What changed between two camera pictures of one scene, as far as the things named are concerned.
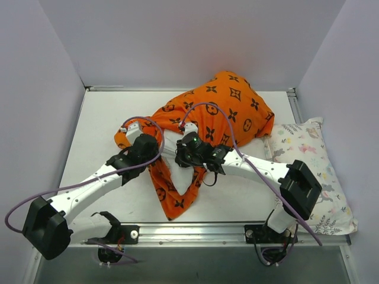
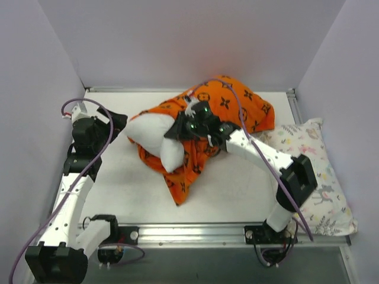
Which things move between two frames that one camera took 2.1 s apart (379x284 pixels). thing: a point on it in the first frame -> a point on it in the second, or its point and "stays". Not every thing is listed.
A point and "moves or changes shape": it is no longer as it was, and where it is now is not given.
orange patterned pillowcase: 227,112 moves or changes shape
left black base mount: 121,234 stays
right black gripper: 183,152 -> 180,127
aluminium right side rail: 294,103 stays
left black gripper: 147,142 -> 109,119
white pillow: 182,177 moves or changes shape
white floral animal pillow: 285,143 stays
